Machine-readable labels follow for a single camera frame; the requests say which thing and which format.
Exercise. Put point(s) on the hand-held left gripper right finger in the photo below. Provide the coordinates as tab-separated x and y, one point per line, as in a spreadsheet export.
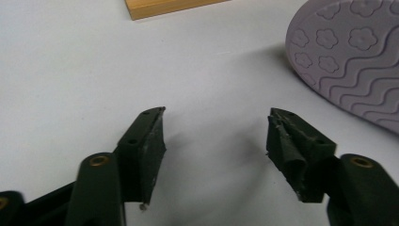
295	147

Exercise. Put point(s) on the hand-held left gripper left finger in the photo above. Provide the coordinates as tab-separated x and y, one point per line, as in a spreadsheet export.
141	157

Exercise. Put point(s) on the wooden shoe rack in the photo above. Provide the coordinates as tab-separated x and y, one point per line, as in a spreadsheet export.
150	9

